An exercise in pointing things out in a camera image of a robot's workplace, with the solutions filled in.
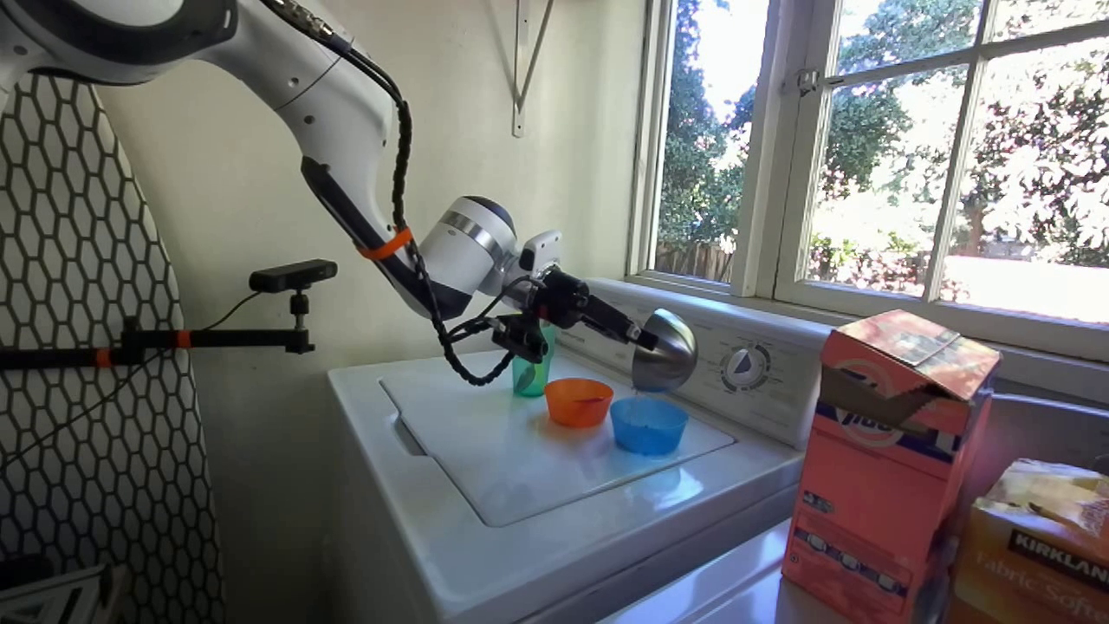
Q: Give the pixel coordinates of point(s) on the white washer lid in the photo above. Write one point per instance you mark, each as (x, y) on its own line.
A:
(520, 462)

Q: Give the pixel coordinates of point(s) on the orange Tide detergent box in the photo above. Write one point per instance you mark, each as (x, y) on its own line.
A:
(879, 488)

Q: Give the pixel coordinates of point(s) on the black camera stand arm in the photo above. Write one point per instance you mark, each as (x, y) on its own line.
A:
(211, 337)

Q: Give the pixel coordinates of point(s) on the blue plastic bowl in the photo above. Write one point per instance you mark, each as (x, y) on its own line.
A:
(651, 428)

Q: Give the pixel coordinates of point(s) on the white framed window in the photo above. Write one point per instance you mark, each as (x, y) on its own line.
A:
(784, 150)

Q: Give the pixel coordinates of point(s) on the black camera on stand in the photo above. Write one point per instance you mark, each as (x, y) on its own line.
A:
(293, 276)

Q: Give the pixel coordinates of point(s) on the white washing machine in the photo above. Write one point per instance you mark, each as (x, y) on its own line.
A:
(393, 462)

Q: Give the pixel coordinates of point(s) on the Kirkland cardboard box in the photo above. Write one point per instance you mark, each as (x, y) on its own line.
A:
(1034, 542)

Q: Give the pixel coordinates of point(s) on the white hexagon pattern panel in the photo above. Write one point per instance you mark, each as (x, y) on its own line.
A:
(82, 383)

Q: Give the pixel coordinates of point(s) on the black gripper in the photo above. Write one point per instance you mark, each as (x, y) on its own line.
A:
(565, 299)

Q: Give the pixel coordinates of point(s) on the orange plastic bowl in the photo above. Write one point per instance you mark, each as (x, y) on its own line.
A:
(576, 402)

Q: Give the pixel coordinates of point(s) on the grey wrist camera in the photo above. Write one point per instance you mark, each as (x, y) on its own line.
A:
(542, 250)

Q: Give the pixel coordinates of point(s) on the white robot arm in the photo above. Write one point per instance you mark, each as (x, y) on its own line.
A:
(335, 105)

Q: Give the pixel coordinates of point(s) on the silver metal bowl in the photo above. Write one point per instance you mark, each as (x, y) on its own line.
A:
(667, 352)

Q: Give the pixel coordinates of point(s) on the green translucent plastic cup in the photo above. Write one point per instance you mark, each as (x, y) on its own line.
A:
(531, 377)

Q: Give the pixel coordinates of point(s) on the white washer control panel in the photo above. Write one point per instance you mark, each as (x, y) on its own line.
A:
(797, 349)

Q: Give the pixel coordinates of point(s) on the white washer dial knob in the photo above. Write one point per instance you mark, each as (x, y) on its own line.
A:
(748, 370)

